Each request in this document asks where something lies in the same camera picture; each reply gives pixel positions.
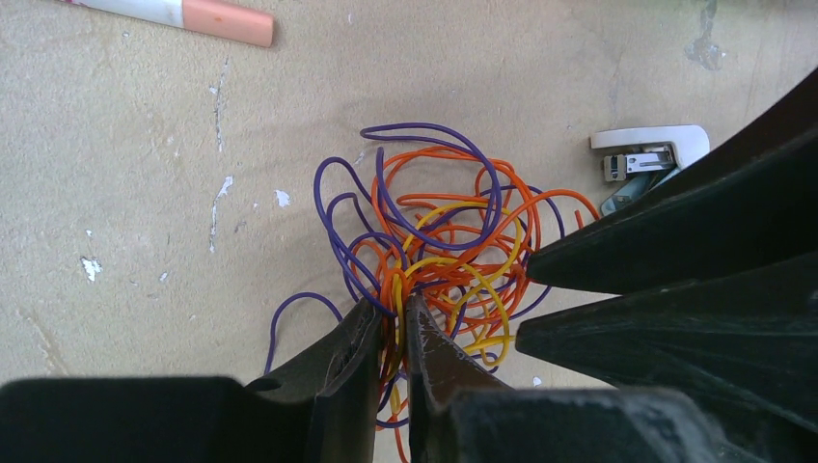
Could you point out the white marker with orange cap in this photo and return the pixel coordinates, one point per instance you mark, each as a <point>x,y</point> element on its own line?
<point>221,19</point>

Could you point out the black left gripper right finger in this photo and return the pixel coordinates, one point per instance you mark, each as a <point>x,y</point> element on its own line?
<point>461,413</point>

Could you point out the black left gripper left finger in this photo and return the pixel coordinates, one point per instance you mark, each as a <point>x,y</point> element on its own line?
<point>319,406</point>

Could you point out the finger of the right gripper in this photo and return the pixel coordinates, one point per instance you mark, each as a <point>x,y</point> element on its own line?
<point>743,343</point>
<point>749,205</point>

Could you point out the white blue staple remover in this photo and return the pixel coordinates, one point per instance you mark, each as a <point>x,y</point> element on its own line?
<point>640,159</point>

